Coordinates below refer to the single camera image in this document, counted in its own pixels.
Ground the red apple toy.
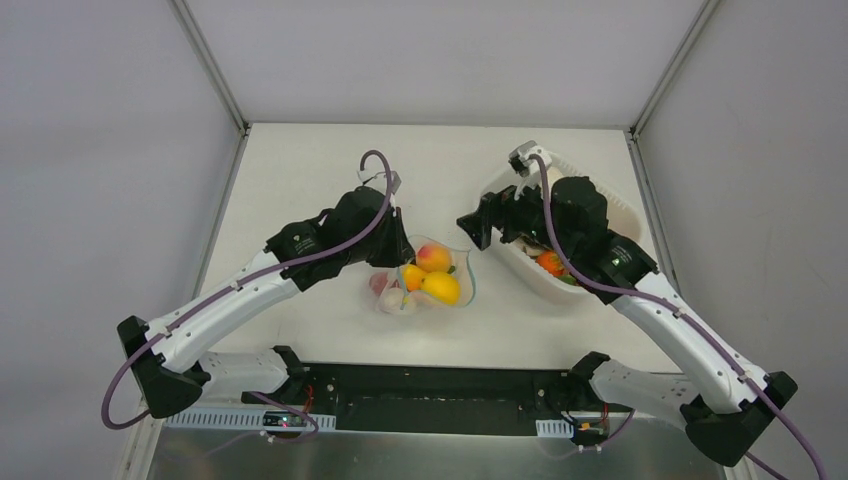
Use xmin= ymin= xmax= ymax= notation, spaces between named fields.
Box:
xmin=368 ymin=271 xmax=391 ymax=297

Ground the yellow orange mango toy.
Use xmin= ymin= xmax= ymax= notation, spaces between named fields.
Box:
xmin=400 ymin=264 xmax=428 ymax=292

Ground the clear zip top bag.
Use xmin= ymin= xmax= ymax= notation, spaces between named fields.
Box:
xmin=368 ymin=235 xmax=477 ymax=315

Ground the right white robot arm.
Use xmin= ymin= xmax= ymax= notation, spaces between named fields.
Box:
xmin=457 ymin=177 xmax=798 ymax=467

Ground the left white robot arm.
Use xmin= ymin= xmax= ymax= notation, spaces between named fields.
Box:
xmin=117 ymin=186 xmax=414 ymax=419

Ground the white plastic basin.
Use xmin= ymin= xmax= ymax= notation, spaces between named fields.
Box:
xmin=480 ymin=150 xmax=649 ymax=305

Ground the small orange tangerine toy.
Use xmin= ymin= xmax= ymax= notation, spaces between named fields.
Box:
xmin=535 ymin=251 xmax=568 ymax=278

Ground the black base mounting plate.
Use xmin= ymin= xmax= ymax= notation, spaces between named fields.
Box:
xmin=241 ymin=361 xmax=584 ymax=439

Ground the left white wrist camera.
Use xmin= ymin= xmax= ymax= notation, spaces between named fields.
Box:
xmin=357 ymin=170 xmax=402 ymax=195

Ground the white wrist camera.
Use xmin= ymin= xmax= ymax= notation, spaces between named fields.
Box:
xmin=508 ymin=140 xmax=552 ymax=199
xmin=357 ymin=170 xmax=402 ymax=195

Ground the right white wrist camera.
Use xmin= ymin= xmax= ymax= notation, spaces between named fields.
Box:
xmin=508 ymin=140 xmax=552 ymax=199

